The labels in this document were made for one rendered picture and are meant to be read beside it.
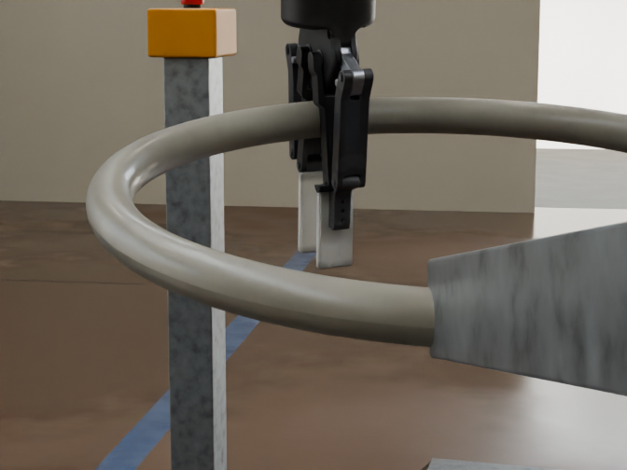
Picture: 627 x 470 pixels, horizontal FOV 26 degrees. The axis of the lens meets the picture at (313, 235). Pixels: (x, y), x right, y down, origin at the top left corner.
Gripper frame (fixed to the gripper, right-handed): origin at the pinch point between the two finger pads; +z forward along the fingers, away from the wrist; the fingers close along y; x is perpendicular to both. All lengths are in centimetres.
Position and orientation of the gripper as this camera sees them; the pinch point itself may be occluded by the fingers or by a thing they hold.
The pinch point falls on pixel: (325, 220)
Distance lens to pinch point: 113.2
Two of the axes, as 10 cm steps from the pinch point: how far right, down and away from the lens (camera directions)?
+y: 3.6, 3.0, -8.9
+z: -0.1, 9.5, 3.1
